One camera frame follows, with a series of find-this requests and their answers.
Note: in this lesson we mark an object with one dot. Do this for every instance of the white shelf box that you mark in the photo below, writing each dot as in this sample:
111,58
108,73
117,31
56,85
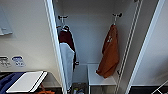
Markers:
100,81

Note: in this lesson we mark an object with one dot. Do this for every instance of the orange garment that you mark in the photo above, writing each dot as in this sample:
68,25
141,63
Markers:
109,53

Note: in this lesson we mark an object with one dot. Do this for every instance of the white flat board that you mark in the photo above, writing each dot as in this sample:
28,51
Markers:
26,81

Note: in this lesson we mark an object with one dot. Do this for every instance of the orange stand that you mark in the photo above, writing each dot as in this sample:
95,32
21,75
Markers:
45,90

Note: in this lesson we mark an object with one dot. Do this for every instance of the blue white wall sticker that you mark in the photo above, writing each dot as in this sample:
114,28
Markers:
18,61

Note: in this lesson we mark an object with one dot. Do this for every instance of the white wall-mounted box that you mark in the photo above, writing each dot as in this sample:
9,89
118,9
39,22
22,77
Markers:
4,23

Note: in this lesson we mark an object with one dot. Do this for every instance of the small black fitting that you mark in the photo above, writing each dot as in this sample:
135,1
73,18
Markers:
118,72

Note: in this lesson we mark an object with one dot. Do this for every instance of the black wall hook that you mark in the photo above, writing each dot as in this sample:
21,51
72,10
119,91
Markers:
117,15
62,17

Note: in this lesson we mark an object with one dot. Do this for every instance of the white wardrobe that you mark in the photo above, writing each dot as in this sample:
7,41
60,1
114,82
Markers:
86,40

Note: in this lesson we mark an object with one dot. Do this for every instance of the white hanger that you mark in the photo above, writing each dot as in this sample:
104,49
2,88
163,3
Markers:
65,27
114,20

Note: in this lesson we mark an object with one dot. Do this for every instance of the dark floor clutter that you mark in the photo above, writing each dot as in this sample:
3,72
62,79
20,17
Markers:
79,89

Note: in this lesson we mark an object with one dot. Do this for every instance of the maroon white jacket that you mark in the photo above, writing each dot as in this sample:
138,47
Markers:
67,53

